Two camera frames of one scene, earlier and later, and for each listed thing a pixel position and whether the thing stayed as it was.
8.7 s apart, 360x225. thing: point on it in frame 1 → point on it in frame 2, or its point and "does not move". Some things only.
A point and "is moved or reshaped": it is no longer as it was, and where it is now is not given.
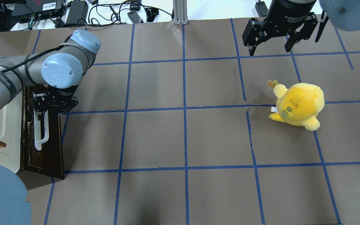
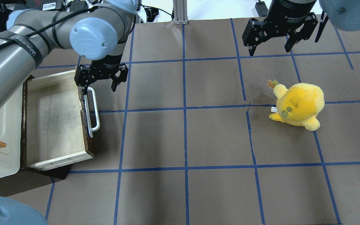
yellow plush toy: x=300 y=105 does not move
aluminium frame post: x=180 y=12 does not move
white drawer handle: x=37 y=141 → x=91 y=129
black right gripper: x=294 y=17 does not move
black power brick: x=77 y=12 does not move
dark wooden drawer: x=48 y=160 is moved or reshaped
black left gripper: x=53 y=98 → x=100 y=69
